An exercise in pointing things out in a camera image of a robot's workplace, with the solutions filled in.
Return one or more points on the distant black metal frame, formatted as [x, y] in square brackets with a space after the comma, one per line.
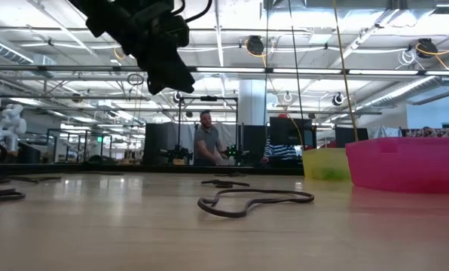
[70, 130]

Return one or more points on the green exit sign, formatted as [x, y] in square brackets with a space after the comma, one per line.
[99, 139]

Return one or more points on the red plastic basket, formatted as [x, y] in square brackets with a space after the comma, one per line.
[405, 165]

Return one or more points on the person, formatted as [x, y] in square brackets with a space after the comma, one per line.
[207, 143]
[281, 150]

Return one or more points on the white building column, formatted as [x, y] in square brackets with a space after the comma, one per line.
[251, 101]

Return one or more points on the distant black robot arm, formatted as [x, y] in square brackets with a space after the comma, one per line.
[235, 152]
[178, 153]

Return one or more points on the grey curtain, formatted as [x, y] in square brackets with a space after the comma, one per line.
[188, 135]

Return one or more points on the distant black rig frame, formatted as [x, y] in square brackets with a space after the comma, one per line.
[209, 98]

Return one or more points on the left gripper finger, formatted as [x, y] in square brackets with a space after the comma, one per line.
[166, 81]
[181, 73]

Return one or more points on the floral patterned panel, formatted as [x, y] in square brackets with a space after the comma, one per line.
[443, 132]

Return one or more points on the rubber band pile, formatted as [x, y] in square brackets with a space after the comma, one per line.
[224, 184]
[6, 197]

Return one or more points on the white cloth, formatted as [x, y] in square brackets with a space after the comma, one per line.
[384, 131]

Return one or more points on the yellow plastic basket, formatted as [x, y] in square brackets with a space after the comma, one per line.
[324, 162]

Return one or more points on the silver ceiling duct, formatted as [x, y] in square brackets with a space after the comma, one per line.
[405, 90]
[2, 50]

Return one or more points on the white humanoid robot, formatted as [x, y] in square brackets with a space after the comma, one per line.
[10, 124]

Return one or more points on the black aluminium table frame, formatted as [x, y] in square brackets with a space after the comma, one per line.
[134, 169]

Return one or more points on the black bulky object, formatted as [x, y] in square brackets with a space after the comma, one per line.
[28, 152]

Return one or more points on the black overhead light bar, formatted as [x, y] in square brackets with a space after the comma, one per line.
[77, 68]

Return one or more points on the black partition panel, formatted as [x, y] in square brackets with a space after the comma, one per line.
[254, 143]
[154, 143]

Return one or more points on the green rubber band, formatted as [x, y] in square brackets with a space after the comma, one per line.
[328, 175]
[339, 174]

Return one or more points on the red round object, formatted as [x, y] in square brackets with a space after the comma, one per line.
[283, 115]

